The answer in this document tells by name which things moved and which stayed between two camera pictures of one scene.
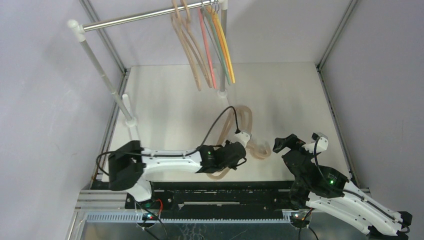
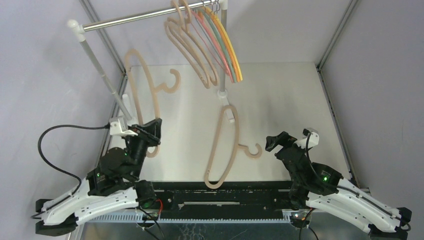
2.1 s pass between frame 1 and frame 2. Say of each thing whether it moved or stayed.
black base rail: stayed
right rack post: stayed
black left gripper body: moved
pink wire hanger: moved
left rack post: stayed
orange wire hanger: moved
